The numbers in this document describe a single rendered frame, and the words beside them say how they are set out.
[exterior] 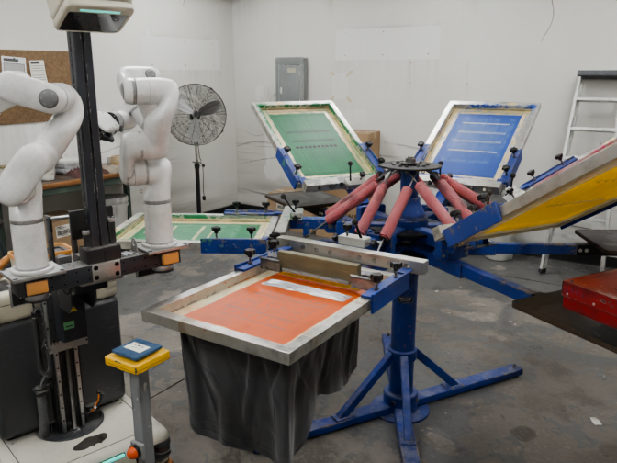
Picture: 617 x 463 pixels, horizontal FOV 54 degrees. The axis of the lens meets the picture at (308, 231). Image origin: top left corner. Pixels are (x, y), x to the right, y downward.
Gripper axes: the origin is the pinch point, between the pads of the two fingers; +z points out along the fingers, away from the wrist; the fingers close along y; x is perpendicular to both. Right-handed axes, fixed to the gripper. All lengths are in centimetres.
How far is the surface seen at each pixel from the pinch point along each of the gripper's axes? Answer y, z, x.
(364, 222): -94, -78, 17
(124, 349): -66, 44, -17
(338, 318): -106, 8, 18
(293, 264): -84, -32, 1
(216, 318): -78, 12, -10
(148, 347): -71, 41, -13
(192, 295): -66, 2, -17
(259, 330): -91, 17, 1
